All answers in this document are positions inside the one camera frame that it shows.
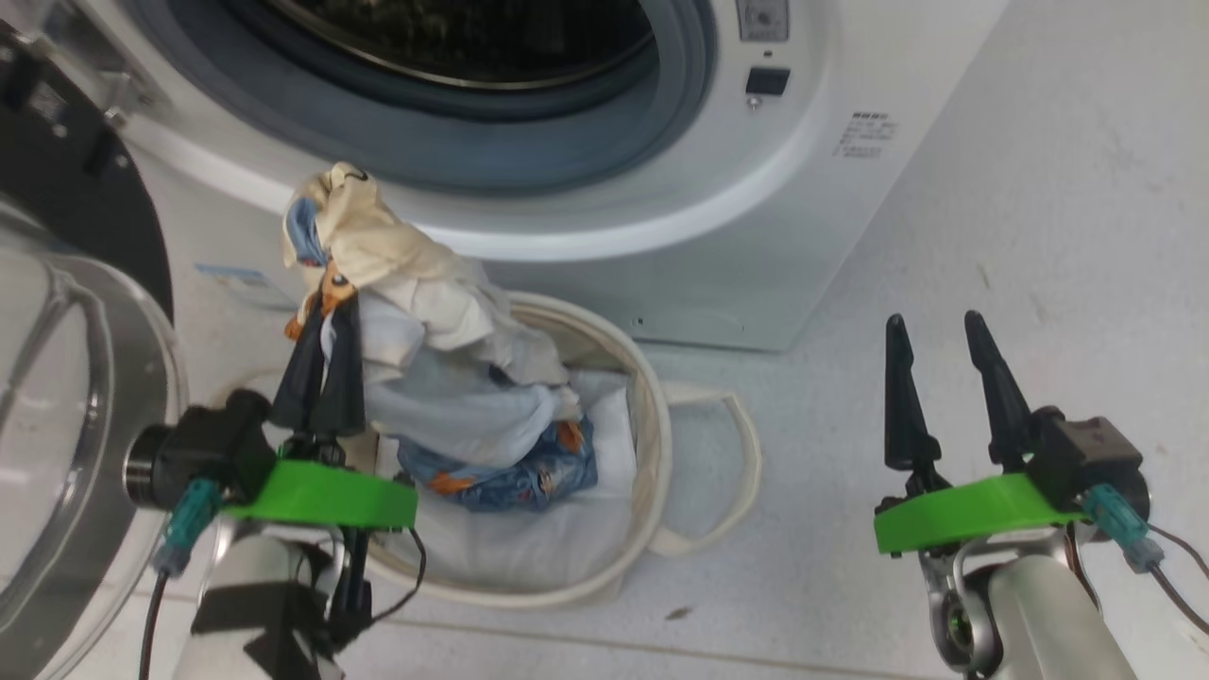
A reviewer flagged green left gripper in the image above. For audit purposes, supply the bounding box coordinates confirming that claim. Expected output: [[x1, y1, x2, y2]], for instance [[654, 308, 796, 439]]
[[219, 300, 419, 532]]

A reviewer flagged teal plug right camera cable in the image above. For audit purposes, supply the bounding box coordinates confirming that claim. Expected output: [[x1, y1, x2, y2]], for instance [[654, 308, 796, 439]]
[[1080, 484, 1209, 634]]

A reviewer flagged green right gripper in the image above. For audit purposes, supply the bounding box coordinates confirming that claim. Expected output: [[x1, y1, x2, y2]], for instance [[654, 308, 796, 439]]
[[871, 310, 1092, 556]]

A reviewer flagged cream and pale blue garment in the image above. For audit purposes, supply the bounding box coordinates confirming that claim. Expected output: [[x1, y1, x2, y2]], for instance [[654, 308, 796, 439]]
[[281, 162, 585, 468]]

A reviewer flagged teal plug left camera cable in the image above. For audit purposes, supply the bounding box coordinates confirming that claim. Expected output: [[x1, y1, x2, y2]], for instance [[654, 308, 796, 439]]
[[140, 477, 223, 680]]

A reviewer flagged white padding bag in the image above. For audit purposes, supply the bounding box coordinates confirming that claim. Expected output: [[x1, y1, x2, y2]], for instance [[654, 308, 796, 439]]
[[378, 368, 643, 594]]

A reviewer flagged thin black left gripper cable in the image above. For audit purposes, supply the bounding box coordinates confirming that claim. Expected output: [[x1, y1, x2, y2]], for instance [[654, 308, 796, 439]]
[[326, 524, 428, 653]]

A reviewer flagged steel washer drum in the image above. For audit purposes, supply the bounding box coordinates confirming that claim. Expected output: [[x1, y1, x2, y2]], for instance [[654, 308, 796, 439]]
[[264, 0, 657, 91]]

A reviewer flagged teal plug camera cable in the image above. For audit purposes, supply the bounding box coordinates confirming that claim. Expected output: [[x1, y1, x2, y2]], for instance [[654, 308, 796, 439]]
[[1080, 484, 1209, 634], [140, 477, 223, 680]]

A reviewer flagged cream canvas laundry basket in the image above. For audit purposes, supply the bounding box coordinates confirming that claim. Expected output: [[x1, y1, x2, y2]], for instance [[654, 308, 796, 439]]
[[213, 291, 763, 608]]

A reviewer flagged white washing machine body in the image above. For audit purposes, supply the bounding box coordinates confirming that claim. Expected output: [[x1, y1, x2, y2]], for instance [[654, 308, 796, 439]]
[[57, 0, 1012, 352]]

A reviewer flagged blue denim garment orange trim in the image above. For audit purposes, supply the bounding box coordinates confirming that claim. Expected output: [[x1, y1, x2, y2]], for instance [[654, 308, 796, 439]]
[[397, 416, 599, 513]]

